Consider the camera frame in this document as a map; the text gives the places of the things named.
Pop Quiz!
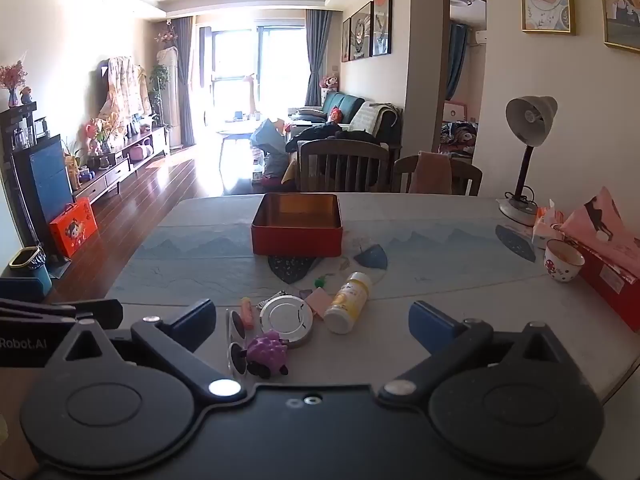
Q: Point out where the pink eraser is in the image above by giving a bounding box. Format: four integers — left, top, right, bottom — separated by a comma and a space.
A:
304, 287, 331, 316

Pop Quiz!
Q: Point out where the printed bed blanket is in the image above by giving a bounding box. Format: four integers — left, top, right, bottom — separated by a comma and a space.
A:
439, 120, 479, 157

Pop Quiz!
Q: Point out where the white yellow bottle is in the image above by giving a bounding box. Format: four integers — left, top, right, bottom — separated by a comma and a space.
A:
324, 271, 373, 335

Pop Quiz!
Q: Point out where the pink flower vase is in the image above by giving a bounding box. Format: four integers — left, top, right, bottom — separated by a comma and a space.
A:
0, 60, 30, 107

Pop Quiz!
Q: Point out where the coffee table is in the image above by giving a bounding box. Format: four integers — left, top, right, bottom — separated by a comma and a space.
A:
216, 119, 266, 153

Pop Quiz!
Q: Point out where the dark green sofa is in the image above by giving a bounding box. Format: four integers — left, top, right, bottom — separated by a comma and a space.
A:
287, 91, 403, 148

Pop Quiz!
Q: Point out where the orange white packet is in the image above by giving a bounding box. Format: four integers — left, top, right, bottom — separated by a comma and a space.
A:
531, 199, 566, 250

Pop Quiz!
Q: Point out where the white bowl red print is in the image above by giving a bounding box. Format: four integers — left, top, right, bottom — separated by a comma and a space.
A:
544, 238, 586, 283

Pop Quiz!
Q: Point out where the orange gift bag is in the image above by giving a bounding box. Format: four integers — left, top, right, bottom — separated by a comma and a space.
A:
48, 197, 98, 258

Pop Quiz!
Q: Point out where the blue bedroom curtain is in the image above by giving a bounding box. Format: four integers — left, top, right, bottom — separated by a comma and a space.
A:
446, 22, 469, 102

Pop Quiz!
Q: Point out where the mountain print table cover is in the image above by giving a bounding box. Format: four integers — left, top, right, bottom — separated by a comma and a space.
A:
107, 192, 640, 411

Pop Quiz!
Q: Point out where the silver nail clipper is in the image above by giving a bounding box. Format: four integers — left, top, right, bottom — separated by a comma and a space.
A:
256, 290, 287, 311

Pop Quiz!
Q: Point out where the pink towel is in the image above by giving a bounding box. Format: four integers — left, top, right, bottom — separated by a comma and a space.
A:
410, 151, 453, 195

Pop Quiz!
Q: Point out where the pink printed bag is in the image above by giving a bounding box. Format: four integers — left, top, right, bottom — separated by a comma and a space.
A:
560, 186, 640, 281

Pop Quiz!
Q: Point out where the floral hanging cloth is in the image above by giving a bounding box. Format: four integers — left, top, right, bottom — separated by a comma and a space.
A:
97, 55, 153, 121

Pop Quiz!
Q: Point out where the black clothes pile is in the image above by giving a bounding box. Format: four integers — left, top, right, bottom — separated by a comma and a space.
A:
292, 124, 382, 153

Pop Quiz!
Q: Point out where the red tin box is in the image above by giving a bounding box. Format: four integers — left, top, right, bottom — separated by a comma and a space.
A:
250, 192, 345, 257

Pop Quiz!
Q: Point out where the black cabinet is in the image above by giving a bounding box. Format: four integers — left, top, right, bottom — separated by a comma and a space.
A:
0, 101, 73, 267

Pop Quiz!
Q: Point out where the green potted plant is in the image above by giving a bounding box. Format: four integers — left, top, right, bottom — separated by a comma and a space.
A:
147, 64, 171, 128

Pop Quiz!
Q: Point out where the teal trash bin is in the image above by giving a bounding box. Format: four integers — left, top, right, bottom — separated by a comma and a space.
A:
9, 246, 53, 292

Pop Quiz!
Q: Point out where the standing air conditioner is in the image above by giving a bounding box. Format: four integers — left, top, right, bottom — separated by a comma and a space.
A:
156, 47, 182, 151

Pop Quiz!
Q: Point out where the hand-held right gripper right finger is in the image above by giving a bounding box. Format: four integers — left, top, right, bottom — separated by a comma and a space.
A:
379, 301, 591, 403

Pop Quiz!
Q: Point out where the purple grape toy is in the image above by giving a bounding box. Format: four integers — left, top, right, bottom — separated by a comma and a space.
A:
246, 331, 290, 377

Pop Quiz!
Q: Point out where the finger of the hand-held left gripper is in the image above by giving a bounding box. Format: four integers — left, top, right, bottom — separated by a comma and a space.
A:
0, 280, 45, 305
0, 297, 124, 331

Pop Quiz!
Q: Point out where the blue plastic bag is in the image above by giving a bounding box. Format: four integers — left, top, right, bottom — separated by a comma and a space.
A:
249, 117, 290, 178

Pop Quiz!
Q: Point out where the grey curtain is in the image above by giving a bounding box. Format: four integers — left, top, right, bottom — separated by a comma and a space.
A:
304, 9, 333, 106
172, 16, 197, 147

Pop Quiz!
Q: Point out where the cream blanket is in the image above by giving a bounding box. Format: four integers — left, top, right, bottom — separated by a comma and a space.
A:
350, 101, 397, 133

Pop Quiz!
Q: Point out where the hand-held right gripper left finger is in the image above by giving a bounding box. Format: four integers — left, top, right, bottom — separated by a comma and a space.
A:
47, 299, 247, 404

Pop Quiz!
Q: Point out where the wooden dining chair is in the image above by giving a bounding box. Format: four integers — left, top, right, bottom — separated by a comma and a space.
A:
392, 152, 483, 197
297, 139, 391, 194

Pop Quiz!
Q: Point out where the grey desk lamp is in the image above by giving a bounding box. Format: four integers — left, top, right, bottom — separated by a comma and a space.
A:
496, 95, 558, 227

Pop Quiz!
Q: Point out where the wooden TV cabinet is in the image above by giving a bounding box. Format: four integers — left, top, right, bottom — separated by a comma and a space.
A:
70, 125, 171, 206

